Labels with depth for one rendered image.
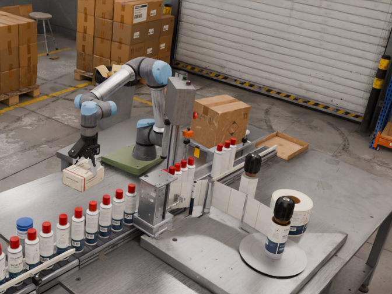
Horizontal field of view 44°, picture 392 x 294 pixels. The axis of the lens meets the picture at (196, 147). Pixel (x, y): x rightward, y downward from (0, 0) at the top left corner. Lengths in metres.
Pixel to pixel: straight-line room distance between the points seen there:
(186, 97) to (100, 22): 4.20
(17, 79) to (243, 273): 4.31
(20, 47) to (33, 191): 3.39
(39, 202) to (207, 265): 0.92
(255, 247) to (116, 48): 4.45
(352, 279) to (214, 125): 1.34
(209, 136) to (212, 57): 4.25
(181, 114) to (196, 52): 5.15
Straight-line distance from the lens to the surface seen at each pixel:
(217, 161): 2.71
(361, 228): 2.76
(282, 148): 3.42
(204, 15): 7.29
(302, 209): 2.37
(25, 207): 2.51
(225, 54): 7.21
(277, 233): 2.15
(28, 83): 6.04
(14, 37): 5.77
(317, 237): 2.47
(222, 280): 2.07
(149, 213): 2.18
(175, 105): 2.30
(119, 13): 6.21
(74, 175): 2.37
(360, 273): 3.50
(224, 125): 3.12
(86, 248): 2.15
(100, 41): 6.45
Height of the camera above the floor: 2.21
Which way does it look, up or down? 25 degrees down
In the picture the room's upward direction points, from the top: 8 degrees clockwise
